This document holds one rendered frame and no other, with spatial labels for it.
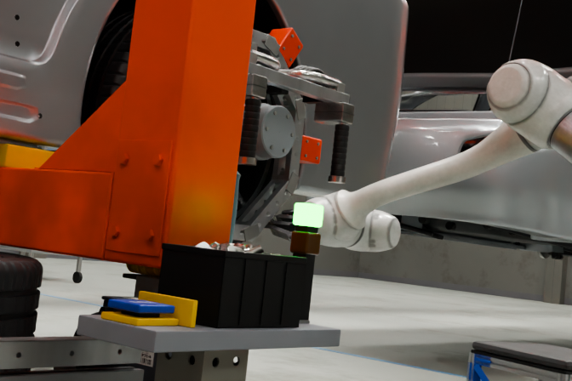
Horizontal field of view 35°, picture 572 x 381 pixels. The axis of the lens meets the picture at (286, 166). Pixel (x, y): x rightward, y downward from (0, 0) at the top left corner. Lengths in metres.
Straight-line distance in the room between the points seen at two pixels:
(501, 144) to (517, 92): 0.28
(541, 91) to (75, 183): 0.91
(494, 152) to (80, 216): 0.92
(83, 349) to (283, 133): 0.85
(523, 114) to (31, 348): 1.00
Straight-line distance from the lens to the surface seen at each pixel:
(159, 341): 1.27
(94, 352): 1.59
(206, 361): 1.39
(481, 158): 2.09
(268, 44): 2.38
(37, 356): 1.52
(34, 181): 1.86
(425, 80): 6.02
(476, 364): 3.00
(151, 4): 1.68
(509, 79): 1.83
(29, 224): 1.86
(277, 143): 2.18
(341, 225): 2.07
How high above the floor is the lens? 0.59
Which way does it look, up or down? 5 degrees up
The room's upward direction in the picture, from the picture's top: 6 degrees clockwise
